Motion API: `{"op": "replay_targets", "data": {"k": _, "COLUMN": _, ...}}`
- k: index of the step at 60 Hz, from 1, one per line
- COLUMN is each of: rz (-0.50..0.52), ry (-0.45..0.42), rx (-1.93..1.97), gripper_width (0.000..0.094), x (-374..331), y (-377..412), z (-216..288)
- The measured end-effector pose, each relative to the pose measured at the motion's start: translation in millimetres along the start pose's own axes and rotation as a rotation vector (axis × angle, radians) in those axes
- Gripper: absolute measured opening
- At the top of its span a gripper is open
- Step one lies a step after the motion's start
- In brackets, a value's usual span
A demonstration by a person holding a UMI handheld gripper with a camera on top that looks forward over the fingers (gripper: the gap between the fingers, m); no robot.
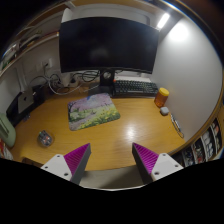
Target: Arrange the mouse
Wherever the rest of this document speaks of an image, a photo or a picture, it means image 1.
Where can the small grey earbuds case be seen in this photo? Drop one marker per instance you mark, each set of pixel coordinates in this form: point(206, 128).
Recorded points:
point(164, 111)

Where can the green fabric bag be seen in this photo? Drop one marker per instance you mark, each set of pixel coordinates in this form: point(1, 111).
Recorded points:
point(7, 131)

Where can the orange pill bottle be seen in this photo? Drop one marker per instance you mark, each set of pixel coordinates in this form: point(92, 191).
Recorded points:
point(161, 97)

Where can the pens at desk edge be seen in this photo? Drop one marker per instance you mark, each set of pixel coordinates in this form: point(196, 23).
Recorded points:
point(176, 126)

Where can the shelf with small items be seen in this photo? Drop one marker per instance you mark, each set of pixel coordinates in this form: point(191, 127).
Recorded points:
point(208, 147)

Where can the white ceiling light strip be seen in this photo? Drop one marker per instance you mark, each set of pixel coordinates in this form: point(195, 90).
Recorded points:
point(163, 21)

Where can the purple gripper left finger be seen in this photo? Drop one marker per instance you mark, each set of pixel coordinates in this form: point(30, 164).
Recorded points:
point(71, 166)

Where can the wooden wall shelf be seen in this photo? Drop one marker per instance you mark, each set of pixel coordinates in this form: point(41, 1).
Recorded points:
point(41, 27)

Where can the black mechanical keyboard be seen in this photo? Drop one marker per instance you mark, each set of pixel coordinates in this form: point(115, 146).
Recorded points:
point(130, 88)

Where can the floral landscape mouse pad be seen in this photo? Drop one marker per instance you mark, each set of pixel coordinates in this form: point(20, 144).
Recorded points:
point(91, 111)

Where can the black computer monitor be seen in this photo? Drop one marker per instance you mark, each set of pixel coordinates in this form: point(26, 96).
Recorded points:
point(107, 43)

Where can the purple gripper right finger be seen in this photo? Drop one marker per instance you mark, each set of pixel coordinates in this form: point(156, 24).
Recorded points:
point(153, 166)

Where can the silver laptop on stand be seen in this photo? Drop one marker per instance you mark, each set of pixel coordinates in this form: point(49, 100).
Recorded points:
point(24, 103)

